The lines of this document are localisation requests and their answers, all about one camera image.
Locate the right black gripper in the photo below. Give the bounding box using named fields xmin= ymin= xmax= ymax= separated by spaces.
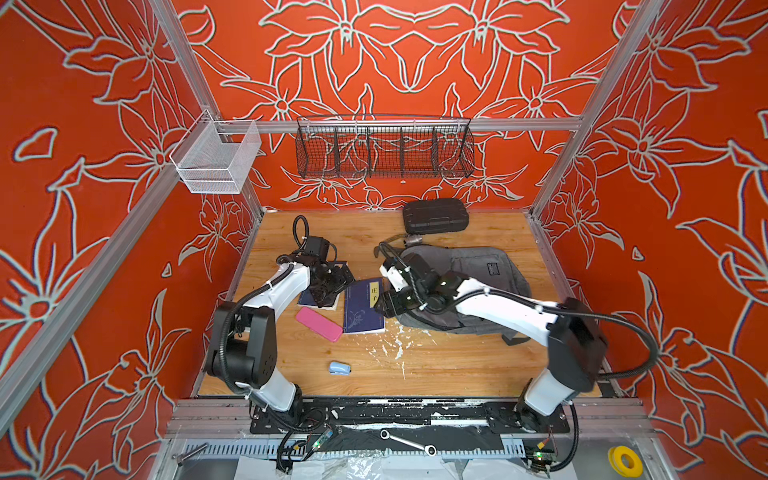
xmin=367 ymin=285 xmax=428 ymax=318

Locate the blue notebook yellow label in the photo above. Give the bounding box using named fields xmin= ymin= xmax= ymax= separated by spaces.
xmin=343 ymin=278 xmax=386 ymax=335

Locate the grey student backpack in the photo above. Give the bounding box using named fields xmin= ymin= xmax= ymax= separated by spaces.
xmin=381 ymin=244 xmax=531 ymax=346

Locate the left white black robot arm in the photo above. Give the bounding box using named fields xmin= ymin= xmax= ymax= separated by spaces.
xmin=204 ymin=215 xmax=355 ymax=429

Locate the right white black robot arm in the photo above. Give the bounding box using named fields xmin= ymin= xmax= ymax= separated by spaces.
xmin=374 ymin=242 xmax=659 ymax=432

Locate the pink pencil case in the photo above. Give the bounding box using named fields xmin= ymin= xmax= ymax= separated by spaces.
xmin=296 ymin=307 xmax=343 ymax=343

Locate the small metal hand tool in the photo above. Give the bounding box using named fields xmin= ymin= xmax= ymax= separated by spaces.
xmin=392 ymin=233 xmax=423 ymax=249

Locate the black hard case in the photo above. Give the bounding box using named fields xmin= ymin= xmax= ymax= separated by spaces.
xmin=402 ymin=198 xmax=469 ymax=235

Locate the light blue stapler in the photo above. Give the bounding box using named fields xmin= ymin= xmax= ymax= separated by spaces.
xmin=328 ymin=361 xmax=352 ymax=376

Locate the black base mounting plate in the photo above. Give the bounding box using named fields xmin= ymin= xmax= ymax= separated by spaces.
xmin=248 ymin=396 xmax=570 ymax=435

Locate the yellow tape roll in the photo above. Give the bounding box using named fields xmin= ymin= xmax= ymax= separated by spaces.
xmin=608 ymin=445 xmax=644 ymax=479

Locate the black wire wall basket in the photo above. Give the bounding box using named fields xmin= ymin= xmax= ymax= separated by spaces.
xmin=294 ymin=114 xmax=476 ymax=180

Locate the white wire wall basket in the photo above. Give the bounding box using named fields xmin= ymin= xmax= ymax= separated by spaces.
xmin=170 ymin=109 xmax=262 ymax=194

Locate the grey bolt on frame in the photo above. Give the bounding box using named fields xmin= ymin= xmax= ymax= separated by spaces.
xmin=174 ymin=443 xmax=209 ymax=466

